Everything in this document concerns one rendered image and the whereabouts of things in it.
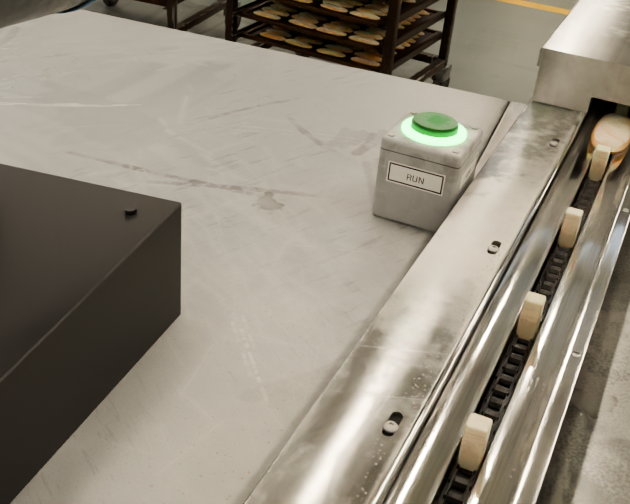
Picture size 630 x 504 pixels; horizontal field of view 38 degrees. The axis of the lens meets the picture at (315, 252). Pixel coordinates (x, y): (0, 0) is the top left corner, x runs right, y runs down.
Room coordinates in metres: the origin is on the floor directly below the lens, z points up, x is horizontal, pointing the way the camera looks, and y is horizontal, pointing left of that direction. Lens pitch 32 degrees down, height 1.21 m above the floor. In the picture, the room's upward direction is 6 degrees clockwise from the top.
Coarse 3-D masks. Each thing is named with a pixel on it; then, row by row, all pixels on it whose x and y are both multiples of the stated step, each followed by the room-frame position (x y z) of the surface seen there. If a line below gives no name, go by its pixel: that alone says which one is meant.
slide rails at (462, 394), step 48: (576, 144) 0.82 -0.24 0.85; (576, 192) 0.72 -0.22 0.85; (528, 240) 0.63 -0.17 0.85; (528, 288) 0.56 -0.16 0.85; (576, 288) 0.56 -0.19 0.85; (480, 336) 0.49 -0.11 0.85; (480, 384) 0.44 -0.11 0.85; (528, 384) 0.45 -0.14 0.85; (432, 432) 0.39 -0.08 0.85; (528, 432) 0.40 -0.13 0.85; (432, 480) 0.36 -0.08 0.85; (480, 480) 0.36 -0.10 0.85
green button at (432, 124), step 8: (424, 112) 0.73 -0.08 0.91; (432, 112) 0.73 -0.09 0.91; (416, 120) 0.71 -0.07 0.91; (424, 120) 0.71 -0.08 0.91; (432, 120) 0.71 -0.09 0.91; (440, 120) 0.71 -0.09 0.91; (448, 120) 0.72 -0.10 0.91; (416, 128) 0.70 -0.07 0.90; (424, 128) 0.70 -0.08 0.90; (432, 128) 0.70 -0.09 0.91; (440, 128) 0.70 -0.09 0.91; (448, 128) 0.70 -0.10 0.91; (456, 128) 0.71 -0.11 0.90; (432, 136) 0.69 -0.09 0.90; (440, 136) 0.69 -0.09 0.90; (448, 136) 0.70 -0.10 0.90
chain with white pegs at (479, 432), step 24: (600, 168) 0.77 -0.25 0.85; (576, 216) 0.64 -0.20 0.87; (576, 240) 0.65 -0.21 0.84; (552, 264) 0.62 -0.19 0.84; (552, 288) 0.57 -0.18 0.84; (528, 312) 0.51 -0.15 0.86; (528, 336) 0.51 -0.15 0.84; (504, 360) 0.48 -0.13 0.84; (504, 384) 0.46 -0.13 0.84; (504, 408) 0.43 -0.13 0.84; (480, 432) 0.38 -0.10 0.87; (480, 456) 0.38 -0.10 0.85; (456, 480) 0.37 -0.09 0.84
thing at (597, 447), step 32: (480, 160) 0.83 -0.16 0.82; (608, 288) 0.61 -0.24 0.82; (608, 320) 0.57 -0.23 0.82; (608, 352) 0.53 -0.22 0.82; (576, 384) 0.49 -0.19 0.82; (608, 384) 0.49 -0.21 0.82; (576, 416) 0.46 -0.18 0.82; (608, 416) 0.46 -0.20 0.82; (576, 448) 0.43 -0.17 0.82; (608, 448) 0.43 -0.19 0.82; (576, 480) 0.40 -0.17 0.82; (608, 480) 0.40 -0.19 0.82
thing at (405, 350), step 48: (528, 144) 0.78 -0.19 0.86; (480, 192) 0.68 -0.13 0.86; (528, 192) 0.69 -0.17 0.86; (432, 240) 0.59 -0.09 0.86; (480, 240) 0.60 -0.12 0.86; (432, 288) 0.52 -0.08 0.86; (480, 288) 0.53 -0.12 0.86; (384, 336) 0.46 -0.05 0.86; (432, 336) 0.47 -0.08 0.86; (336, 384) 0.41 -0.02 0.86; (384, 384) 0.42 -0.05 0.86; (432, 384) 0.42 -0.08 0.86; (336, 432) 0.37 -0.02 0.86; (384, 432) 0.38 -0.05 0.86; (288, 480) 0.33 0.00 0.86; (336, 480) 0.34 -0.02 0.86
